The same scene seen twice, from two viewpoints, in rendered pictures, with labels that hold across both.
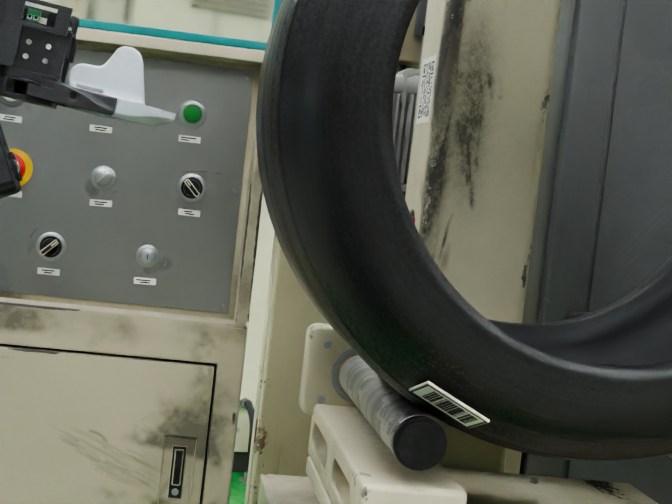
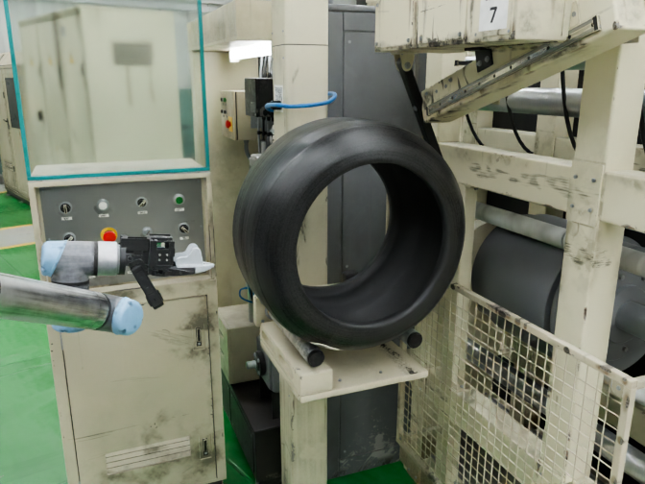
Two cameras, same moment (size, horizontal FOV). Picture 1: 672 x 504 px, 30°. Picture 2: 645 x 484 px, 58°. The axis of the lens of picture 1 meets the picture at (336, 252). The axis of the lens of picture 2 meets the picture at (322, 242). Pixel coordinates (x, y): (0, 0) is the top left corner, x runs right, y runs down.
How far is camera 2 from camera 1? 0.58 m
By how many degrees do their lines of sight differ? 19
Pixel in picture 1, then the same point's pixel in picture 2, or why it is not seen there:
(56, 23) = (169, 248)
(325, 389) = (263, 317)
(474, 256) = (308, 258)
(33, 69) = (162, 263)
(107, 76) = (189, 259)
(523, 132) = (320, 211)
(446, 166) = not seen: hidden behind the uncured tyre
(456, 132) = not seen: hidden behind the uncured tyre
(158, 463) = (191, 335)
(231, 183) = (199, 223)
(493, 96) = not seen: hidden behind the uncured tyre
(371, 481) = (301, 373)
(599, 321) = (357, 280)
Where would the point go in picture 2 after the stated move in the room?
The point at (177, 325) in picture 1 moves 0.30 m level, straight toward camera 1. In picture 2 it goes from (189, 283) to (204, 315)
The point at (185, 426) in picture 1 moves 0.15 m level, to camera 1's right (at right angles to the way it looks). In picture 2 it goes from (199, 320) to (242, 315)
